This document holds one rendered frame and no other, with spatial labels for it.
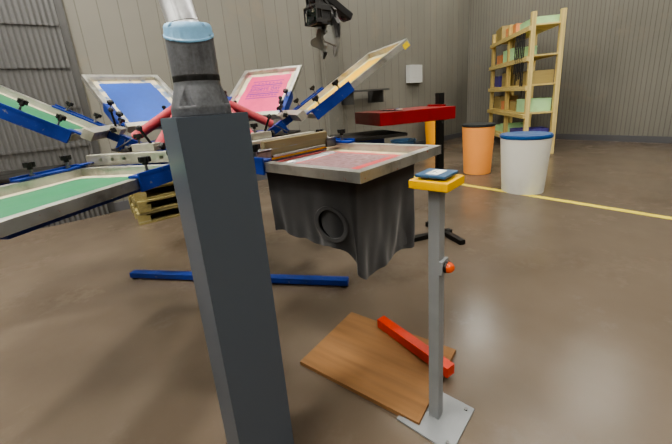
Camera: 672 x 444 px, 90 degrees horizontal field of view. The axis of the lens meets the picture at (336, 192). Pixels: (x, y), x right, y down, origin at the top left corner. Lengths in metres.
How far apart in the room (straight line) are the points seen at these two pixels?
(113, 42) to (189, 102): 4.44
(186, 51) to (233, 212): 0.41
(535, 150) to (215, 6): 4.64
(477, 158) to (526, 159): 1.13
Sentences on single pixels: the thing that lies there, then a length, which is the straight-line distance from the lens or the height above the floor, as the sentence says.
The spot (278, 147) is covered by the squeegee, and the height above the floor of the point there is 1.02.
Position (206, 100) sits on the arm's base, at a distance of 0.93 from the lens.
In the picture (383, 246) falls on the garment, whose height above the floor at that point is 0.62.
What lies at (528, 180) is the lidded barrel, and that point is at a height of 0.18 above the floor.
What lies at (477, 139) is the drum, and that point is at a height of 0.52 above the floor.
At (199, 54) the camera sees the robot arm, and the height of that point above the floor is 1.34.
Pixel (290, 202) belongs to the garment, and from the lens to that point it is 1.45.
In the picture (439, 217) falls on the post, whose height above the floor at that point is 0.83.
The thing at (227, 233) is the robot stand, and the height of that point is 0.89.
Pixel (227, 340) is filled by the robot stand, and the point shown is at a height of 0.57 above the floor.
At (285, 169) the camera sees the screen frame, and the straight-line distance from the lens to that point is 1.30.
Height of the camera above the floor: 1.21
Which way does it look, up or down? 15 degrees down
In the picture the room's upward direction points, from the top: 4 degrees counter-clockwise
